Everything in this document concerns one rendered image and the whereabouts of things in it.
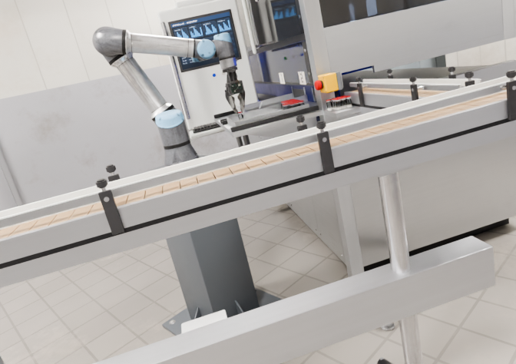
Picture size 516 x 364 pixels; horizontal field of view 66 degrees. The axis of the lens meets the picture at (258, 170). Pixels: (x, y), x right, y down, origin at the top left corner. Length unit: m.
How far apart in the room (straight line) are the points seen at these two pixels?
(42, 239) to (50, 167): 3.26
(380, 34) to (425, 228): 0.95
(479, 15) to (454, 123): 1.17
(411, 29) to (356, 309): 1.27
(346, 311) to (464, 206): 1.29
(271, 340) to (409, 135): 0.58
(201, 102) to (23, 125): 1.93
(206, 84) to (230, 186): 1.85
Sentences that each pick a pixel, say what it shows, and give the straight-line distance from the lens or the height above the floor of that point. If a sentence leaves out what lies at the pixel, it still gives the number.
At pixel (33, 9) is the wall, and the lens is 4.28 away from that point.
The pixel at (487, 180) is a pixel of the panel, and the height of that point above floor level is 0.33.
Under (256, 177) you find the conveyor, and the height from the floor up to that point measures 0.92.
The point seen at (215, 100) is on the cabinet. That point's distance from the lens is 2.65.
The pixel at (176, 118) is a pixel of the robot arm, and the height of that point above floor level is 0.99.
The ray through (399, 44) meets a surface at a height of 1.08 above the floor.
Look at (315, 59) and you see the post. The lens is 1.73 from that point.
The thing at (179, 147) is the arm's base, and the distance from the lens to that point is 1.69.
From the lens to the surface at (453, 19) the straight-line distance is 2.06.
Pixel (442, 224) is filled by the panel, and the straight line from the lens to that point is 2.20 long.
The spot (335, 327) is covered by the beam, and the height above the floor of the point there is 0.48.
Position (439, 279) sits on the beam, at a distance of 1.17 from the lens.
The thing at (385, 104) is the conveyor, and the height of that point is 0.90.
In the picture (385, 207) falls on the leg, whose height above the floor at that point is 0.74.
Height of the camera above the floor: 1.15
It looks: 15 degrees down
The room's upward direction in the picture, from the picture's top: 13 degrees counter-clockwise
